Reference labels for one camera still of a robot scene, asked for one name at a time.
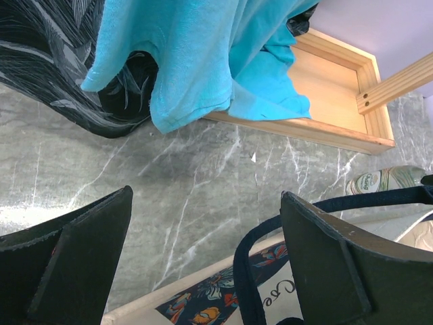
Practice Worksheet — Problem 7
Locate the Chang soda bottle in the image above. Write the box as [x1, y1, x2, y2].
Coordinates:
[345, 165, 427, 195]

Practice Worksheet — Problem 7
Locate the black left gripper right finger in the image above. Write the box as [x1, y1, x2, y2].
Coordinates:
[281, 191, 432, 324]

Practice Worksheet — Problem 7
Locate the cream canvas tote bag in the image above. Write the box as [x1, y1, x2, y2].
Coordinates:
[102, 186, 432, 324]

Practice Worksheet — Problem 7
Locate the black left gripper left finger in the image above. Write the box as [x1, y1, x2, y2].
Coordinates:
[1, 186, 133, 324]

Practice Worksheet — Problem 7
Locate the wooden clothes rack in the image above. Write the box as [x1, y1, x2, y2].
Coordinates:
[207, 29, 432, 154]

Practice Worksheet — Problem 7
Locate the turquoise t-shirt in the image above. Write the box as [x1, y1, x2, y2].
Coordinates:
[81, 1, 315, 133]

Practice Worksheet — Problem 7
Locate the dark leaf-print shirt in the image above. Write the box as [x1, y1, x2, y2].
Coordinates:
[1, 1, 317, 138]

